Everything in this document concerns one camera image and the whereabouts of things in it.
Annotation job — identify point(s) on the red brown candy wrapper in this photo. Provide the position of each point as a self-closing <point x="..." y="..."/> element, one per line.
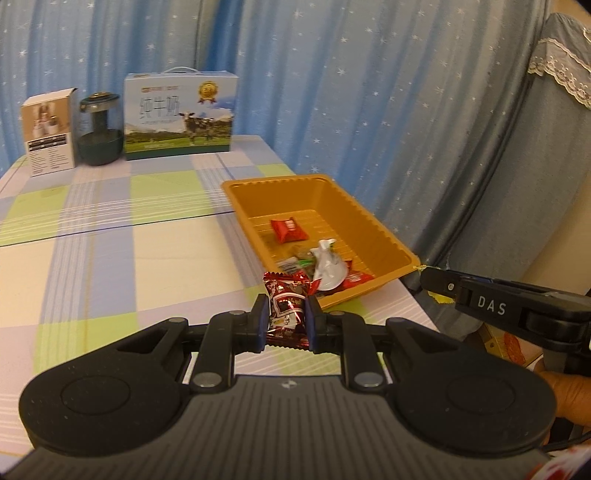
<point x="288" y="321"/>

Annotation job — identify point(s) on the blue star curtain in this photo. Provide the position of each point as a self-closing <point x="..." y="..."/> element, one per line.
<point x="407" y="104"/>

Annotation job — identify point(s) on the checked tablecloth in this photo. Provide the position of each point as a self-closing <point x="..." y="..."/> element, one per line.
<point x="93" y="254"/>

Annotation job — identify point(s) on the orange plastic tray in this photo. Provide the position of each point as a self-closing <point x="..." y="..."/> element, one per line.
<point x="325" y="211"/>

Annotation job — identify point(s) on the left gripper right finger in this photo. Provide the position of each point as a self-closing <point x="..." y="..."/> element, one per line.
<point x="348" y="336"/>

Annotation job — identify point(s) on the yellow small candy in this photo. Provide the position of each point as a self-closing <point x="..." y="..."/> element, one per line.
<point x="441" y="299"/>

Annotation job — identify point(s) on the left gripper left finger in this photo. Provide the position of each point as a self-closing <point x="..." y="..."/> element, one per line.
<point x="229" y="334"/>

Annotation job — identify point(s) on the blue milk carton box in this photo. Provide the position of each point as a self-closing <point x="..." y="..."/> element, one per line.
<point x="179" y="111"/>

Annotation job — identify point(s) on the red snack packet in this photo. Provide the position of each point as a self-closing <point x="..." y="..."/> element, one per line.
<point x="354" y="277"/>

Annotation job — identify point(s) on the clear packet brown snack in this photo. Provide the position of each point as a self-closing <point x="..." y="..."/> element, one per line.
<point x="301" y="252"/>

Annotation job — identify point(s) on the red square candy packet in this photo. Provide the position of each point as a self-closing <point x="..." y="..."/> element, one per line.
<point x="288" y="230"/>

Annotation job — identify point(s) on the grey lace curtain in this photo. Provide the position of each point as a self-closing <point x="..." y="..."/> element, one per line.
<point x="544" y="163"/>

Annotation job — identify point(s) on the green snack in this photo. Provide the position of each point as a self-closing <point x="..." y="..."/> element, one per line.
<point x="293" y="265"/>

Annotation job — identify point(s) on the dark green glass jar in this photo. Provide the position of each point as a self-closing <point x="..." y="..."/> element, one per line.
<point x="100" y="129"/>

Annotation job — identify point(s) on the white beige product box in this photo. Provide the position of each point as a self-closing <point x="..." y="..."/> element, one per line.
<point x="48" y="132"/>

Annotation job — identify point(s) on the person's right hand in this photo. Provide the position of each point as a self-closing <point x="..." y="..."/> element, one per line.
<point x="573" y="394"/>

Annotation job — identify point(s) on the silver white foil pouch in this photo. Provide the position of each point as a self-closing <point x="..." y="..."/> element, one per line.
<point x="330" y="269"/>

